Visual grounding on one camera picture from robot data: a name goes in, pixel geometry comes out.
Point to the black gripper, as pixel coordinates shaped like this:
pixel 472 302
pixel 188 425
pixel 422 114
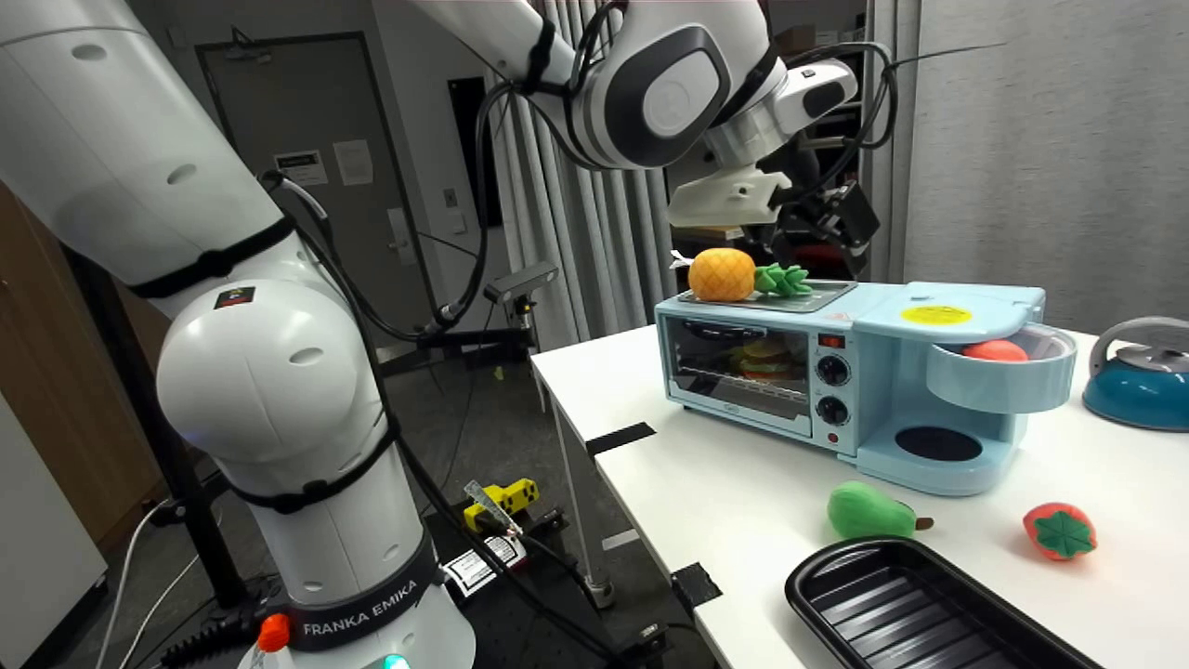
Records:
pixel 824 229

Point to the light blue toy breakfast machine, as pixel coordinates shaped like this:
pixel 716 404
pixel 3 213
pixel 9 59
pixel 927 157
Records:
pixel 894 372

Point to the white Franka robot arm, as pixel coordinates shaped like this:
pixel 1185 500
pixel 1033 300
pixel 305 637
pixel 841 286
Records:
pixel 274 372

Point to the orange toy pineapple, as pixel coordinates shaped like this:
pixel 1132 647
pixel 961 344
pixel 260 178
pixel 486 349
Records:
pixel 726 276

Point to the red toy tomato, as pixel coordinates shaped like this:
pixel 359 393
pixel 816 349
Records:
pixel 997 349

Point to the white curtain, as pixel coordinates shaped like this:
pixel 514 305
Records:
pixel 595 245

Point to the black tape strip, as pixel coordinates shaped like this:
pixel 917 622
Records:
pixel 696 585
pixel 618 437

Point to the teal toy kettle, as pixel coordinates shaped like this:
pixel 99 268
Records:
pixel 1137 383

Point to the metal table leg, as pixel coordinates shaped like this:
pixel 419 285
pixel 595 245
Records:
pixel 580 508

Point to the black ribbed plastic tray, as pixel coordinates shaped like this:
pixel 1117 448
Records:
pixel 917 614

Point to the yellow tool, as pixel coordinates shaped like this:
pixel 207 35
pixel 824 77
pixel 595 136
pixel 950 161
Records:
pixel 504 503

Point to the grey door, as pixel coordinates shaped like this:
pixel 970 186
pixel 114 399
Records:
pixel 359 245

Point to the white label card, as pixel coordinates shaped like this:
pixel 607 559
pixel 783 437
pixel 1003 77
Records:
pixel 478 571

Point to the orange capped bottle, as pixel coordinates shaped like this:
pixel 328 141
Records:
pixel 274 637

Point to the brown wooden panel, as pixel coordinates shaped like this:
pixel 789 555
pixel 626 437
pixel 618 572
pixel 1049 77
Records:
pixel 51 348

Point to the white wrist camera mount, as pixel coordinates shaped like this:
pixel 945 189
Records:
pixel 731 199

